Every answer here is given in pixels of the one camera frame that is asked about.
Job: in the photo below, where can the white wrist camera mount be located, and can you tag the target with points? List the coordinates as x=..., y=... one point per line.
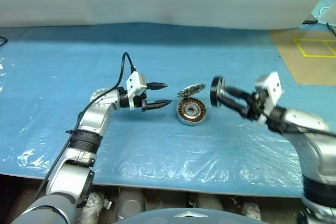
x=134, y=82
x=273, y=86

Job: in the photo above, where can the blue sheet in background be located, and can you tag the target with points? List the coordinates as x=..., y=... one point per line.
x=319, y=2

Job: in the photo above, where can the silver motor housing with stator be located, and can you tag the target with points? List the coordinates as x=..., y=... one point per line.
x=190, y=110

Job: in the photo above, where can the grey robot torso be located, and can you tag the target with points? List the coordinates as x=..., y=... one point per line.
x=157, y=217

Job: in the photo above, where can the brown cardboard sheet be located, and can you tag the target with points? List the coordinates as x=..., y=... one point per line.
x=302, y=69

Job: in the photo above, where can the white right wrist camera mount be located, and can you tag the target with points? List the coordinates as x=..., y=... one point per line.
x=273, y=86

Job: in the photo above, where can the yellow tape square outline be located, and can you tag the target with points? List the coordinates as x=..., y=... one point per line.
x=320, y=56

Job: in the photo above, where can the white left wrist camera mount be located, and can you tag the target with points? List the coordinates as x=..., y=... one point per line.
x=134, y=82

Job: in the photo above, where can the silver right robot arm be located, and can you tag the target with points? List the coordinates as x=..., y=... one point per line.
x=315, y=153

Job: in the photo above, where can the small black background object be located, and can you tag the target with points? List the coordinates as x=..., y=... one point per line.
x=308, y=21

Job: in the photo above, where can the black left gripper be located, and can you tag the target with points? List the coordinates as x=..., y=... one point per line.
x=143, y=103

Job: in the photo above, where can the black rotor wheel silver spokes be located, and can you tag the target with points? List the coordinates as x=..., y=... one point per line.
x=214, y=90

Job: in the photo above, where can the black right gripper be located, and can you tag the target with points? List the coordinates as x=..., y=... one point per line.
x=253, y=108

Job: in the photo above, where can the round grey metal cap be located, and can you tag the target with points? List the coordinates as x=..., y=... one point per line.
x=190, y=89

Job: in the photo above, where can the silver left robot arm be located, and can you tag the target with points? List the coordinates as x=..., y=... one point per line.
x=94, y=119

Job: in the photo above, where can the grey rounded cylinder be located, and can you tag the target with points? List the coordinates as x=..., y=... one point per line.
x=92, y=204
x=131, y=203
x=207, y=201
x=250, y=212

